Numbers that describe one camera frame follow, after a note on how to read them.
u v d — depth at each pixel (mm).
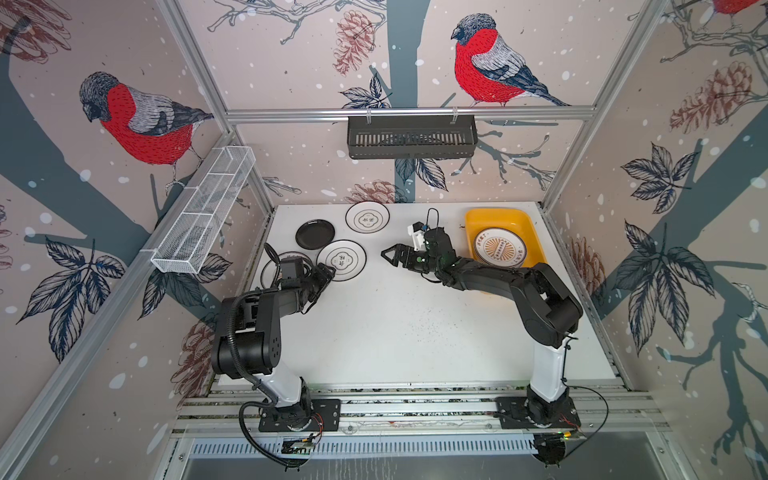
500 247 1037
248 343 462
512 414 728
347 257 1061
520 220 1106
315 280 871
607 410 761
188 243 713
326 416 732
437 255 754
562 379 597
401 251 833
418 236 852
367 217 1178
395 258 821
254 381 491
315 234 1111
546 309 511
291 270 761
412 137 1043
